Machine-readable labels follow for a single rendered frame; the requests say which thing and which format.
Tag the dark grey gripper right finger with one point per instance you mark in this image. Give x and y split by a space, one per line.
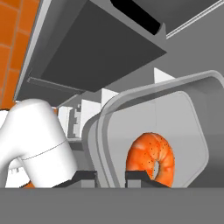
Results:
136 175

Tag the grey meat container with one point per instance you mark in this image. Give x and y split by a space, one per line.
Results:
186 125

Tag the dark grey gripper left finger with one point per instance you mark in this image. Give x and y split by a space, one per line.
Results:
85 175

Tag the orange shrimp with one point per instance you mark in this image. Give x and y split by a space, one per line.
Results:
145 151

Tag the grey fridge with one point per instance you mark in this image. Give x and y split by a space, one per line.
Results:
192 43

